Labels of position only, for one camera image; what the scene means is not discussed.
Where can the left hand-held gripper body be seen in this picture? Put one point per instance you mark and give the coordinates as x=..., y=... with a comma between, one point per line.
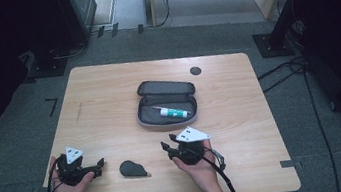
x=70, y=174

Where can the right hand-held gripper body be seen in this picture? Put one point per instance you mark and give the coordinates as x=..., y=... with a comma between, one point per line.
x=191, y=150

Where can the white and green glue stick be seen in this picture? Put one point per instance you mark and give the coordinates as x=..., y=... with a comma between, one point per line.
x=174, y=112

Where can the black pencil case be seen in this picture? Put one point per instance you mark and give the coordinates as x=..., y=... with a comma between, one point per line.
x=154, y=116

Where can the person's right hand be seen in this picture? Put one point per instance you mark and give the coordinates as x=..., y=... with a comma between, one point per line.
x=204, y=173

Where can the dark grey eraser pouch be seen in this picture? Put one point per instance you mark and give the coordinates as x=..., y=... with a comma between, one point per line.
x=130, y=169

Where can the black round table grommet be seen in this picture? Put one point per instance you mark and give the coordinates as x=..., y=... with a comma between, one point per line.
x=195, y=71

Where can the grey floor tape strip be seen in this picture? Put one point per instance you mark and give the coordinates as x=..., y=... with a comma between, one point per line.
x=289, y=163

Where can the dark equipment cabinet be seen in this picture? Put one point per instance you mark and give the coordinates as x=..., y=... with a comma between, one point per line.
x=79, y=14

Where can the black stand base plate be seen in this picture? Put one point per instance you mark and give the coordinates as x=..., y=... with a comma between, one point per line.
x=48, y=67
x=271, y=46

